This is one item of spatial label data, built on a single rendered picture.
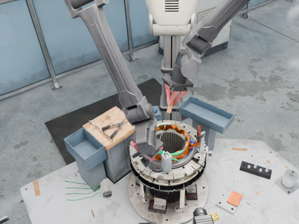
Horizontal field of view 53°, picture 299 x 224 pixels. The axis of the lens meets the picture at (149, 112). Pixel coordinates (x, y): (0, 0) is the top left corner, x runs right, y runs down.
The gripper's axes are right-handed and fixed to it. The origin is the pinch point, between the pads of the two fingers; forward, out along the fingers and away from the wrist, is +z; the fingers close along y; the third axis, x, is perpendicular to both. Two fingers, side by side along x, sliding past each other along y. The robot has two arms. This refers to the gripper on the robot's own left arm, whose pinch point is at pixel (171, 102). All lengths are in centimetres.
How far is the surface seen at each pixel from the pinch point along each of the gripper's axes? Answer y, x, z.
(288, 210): 59, -32, 40
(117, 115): -2.1, 33.7, 26.6
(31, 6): -10, 225, 26
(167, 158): -2.2, -10.0, 17.5
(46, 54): 8, 229, 74
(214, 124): 33.8, 6.1, 16.4
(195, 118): 30.5, 15.2, 18.8
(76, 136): -21, 33, 36
